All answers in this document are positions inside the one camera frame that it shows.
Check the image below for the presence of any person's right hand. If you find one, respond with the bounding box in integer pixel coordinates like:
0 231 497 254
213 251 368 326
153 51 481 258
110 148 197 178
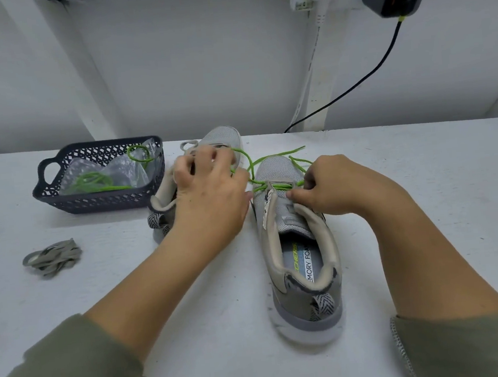
285 148 408 227

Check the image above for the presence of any green shoelace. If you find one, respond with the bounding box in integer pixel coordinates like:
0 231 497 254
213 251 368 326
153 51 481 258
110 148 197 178
228 140 319 198
68 141 158 196

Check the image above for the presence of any white cable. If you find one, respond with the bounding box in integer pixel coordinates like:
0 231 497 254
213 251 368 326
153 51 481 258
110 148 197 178
280 3 336 132

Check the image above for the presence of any person's left forearm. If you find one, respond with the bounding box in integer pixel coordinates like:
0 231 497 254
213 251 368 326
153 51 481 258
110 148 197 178
0 230 244 377

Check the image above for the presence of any person's left hand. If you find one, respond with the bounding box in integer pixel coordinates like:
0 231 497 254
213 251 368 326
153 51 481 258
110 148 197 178
165 142 258 256

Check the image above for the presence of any beige shoelace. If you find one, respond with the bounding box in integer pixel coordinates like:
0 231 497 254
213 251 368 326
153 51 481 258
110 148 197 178
178 138 203 155
21 238 85 281

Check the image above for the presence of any gray sneaker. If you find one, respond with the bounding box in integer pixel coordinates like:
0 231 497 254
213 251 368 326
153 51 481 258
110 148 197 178
139 124 253 245
248 150 349 352

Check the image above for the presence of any black cable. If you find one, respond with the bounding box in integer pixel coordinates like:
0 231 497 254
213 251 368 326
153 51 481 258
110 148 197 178
274 16 415 135

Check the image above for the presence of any clear plastic bag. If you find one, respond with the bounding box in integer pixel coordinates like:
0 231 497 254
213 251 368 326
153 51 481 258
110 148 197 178
57 142 164 198

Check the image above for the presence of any person's right forearm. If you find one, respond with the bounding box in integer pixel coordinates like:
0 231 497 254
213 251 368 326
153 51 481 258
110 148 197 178
366 182 498 377

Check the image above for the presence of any dark plastic lattice basket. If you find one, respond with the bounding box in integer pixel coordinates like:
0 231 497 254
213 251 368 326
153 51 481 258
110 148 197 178
28 134 170 219

